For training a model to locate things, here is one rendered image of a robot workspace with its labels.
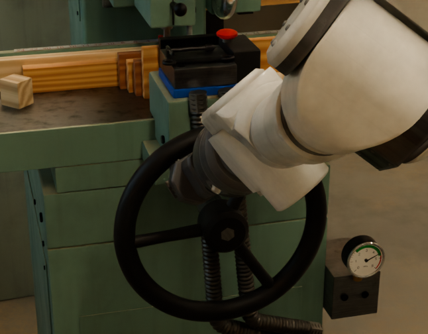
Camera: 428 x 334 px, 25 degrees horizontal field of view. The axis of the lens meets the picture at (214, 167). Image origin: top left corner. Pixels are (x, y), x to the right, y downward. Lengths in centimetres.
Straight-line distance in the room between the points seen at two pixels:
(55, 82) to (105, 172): 19
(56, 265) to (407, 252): 166
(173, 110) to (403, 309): 149
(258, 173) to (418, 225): 222
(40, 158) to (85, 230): 13
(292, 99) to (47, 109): 80
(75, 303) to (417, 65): 93
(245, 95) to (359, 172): 261
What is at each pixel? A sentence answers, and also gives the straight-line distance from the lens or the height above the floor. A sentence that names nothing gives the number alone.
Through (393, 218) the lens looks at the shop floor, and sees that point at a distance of 313.
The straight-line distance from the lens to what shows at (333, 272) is 156.
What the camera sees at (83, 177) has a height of 82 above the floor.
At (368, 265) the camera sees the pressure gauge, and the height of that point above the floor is 65.
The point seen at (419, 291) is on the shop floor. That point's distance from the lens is 275.
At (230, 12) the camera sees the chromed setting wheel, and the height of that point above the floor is 98.
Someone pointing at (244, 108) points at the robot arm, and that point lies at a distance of 83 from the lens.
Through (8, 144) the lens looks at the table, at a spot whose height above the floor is 88.
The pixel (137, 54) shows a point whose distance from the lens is 149.
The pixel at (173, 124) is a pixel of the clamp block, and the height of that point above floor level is 93.
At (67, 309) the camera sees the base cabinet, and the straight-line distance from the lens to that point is 150.
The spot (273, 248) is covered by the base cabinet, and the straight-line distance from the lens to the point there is 152.
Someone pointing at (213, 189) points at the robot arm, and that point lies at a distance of 100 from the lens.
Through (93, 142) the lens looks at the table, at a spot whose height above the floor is 87.
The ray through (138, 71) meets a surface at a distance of 146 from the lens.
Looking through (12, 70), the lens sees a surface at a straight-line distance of 152.
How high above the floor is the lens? 140
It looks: 24 degrees down
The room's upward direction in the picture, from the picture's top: straight up
